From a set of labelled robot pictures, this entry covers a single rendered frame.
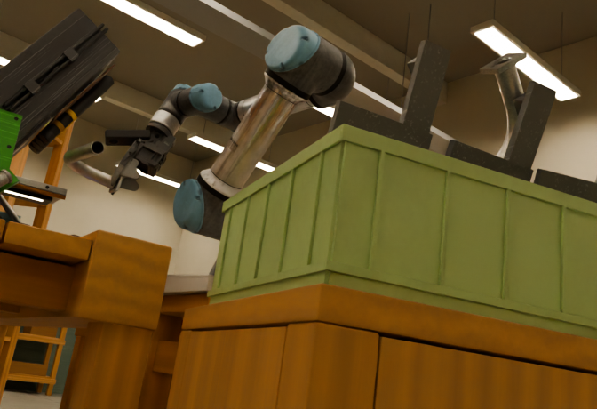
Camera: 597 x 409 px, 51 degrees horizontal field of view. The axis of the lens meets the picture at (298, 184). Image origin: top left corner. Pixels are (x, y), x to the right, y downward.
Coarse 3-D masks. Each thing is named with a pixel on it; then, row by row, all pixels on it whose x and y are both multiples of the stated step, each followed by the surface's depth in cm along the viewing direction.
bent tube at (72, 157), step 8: (88, 144) 134; (96, 144) 136; (72, 152) 141; (80, 152) 137; (88, 152) 134; (96, 152) 137; (64, 160) 146; (72, 160) 143; (72, 168) 150; (80, 168) 151; (88, 168) 153; (88, 176) 154; (96, 176) 154; (104, 176) 155; (120, 176) 157; (104, 184) 156; (120, 184) 156; (112, 192) 159
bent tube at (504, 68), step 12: (504, 60) 92; (516, 60) 89; (492, 72) 89; (504, 72) 90; (516, 72) 90; (504, 84) 91; (516, 84) 90; (504, 96) 92; (516, 96) 91; (504, 144) 94
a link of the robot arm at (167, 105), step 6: (180, 84) 173; (186, 84) 173; (174, 90) 172; (180, 90) 171; (168, 96) 172; (174, 96) 169; (168, 102) 169; (174, 102) 168; (162, 108) 168; (168, 108) 168; (174, 108) 168; (174, 114) 168; (180, 114) 169; (180, 120) 170
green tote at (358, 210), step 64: (256, 192) 88; (320, 192) 67; (384, 192) 66; (448, 192) 69; (512, 192) 73; (256, 256) 80; (320, 256) 63; (384, 256) 64; (448, 256) 67; (512, 256) 71; (576, 256) 75; (512, 320) 69; (576, 320) 72
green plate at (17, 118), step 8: (0, 112) 164; (8, 112) 165; (0, 120) 163; (8, 120) 164; (16, 120) 165; (0, 128) 162; (8, 128) 163; (16, 128) 164; (0, 136) 161; (8, 136) 162; (16, 136) 163; (0, 144) 160; (8, 144) 161; (0, 152) 159; (8, 152) 160; (0, 160) 158; (8, 160) 159; (0, 168) 157
